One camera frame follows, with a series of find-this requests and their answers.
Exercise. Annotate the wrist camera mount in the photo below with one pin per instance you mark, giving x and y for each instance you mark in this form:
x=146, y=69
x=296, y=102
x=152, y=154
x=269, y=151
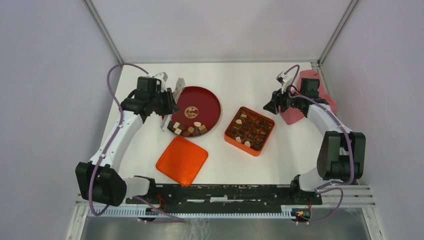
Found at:
x=161, y=79
x=285, y=79

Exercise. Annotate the orange box lid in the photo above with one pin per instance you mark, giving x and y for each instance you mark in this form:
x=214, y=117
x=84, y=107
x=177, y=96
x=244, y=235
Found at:
x=181, y=161

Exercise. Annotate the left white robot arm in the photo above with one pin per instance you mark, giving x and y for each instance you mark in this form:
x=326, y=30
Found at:
x=98, y=179

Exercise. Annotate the pink cloth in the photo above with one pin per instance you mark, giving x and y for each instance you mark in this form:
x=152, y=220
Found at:
x=292, y=115

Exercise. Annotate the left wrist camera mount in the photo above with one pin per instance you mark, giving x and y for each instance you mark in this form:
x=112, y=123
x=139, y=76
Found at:
x=161, y=79

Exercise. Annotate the orange compartment chocolate box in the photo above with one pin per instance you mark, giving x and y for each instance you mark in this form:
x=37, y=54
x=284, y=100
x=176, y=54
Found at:
x=255, y=128

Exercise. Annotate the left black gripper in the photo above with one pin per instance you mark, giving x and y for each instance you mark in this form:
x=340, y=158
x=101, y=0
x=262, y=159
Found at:
x=171, y=106

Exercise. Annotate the metal serving tongs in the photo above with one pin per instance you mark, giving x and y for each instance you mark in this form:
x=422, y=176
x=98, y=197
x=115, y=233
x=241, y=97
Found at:
x=179, y=87

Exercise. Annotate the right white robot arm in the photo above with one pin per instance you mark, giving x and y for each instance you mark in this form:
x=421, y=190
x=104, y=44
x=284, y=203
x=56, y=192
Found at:
x=342, y=153

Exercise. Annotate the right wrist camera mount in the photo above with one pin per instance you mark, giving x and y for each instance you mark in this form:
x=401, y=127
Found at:
x=285, y=79

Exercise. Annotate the round dark red plate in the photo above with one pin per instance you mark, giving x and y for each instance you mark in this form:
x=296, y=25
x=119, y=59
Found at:
x=196, y=104

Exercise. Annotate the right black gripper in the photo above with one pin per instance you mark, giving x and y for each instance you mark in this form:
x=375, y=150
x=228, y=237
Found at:
x=277, y=99

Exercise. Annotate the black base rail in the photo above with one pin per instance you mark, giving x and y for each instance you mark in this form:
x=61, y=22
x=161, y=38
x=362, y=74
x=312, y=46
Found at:
x=228, y=199

